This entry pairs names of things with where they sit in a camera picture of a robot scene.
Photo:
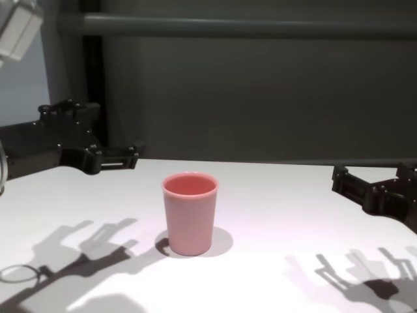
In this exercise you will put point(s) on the pink plastic cup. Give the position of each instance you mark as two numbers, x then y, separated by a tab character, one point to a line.
190	215

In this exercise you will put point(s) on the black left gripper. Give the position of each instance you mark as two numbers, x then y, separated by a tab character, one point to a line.
39	140

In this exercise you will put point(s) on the black vertical post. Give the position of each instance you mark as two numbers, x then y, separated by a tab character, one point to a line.
94	91

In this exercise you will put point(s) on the grey round horizontal rail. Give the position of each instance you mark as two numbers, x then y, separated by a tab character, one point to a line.
228	24

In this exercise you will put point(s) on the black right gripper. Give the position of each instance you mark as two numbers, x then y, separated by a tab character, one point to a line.
397	202

